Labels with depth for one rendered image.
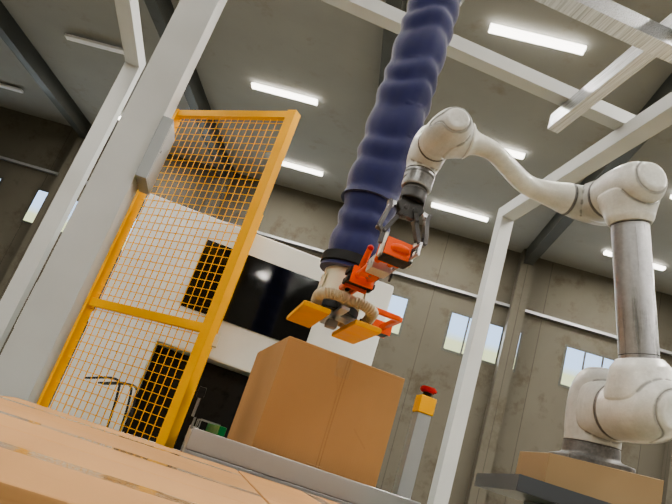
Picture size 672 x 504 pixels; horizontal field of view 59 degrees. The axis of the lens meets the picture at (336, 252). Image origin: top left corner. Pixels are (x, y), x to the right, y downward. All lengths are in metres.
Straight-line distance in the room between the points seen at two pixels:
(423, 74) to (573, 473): 1.60
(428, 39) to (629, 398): 1.63
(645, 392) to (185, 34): 2.34
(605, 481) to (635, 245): 0.63
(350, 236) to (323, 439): 0.75
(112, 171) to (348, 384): 1.38
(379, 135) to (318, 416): 1.12
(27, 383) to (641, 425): 2.03
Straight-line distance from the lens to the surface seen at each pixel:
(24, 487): 0.54
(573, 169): 4.74
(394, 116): 2.43
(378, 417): 1.92
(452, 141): 1.64
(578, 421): 1.87
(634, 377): 1.72
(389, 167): 2.32
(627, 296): 1.78
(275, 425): 1.84
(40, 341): 2.54
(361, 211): 2.25
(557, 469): 1.77
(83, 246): 2.58
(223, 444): 1.78
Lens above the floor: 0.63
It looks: 19 degrees up
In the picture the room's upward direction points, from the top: 19 degrees clockwise
